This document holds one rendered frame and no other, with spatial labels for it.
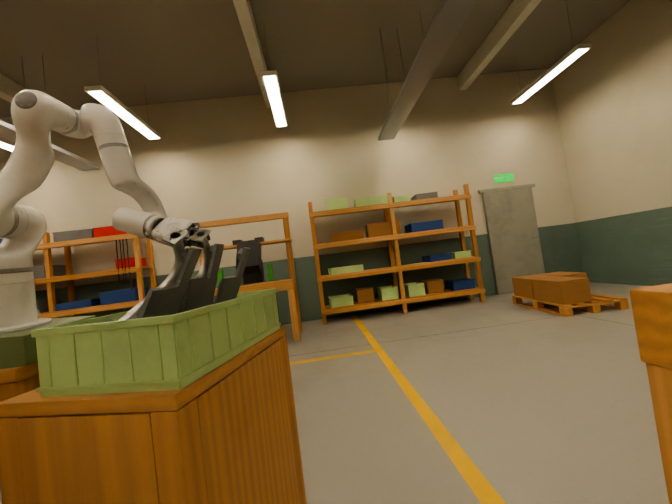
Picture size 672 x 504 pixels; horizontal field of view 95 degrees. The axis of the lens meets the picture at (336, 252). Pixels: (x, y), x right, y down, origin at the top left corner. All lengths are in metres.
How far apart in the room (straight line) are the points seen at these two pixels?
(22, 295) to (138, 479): 0.77
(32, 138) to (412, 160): 6.09
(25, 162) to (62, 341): 0.65
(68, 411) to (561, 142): 8.38
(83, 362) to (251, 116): 6.25
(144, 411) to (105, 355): 0.17
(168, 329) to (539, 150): 7.78
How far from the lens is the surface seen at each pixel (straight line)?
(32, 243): 1.50
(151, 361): 0.87
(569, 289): 4.96
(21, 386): 1.33
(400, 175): 6.60
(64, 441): 1.07
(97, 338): 0.97
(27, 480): 1.20
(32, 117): 1.39
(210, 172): 6.71
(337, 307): 5.57
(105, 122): 1.34
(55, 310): 7.13
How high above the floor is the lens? 1.03
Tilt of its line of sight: 2 degrees up
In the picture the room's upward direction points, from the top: 7 degrees counter-clockwise
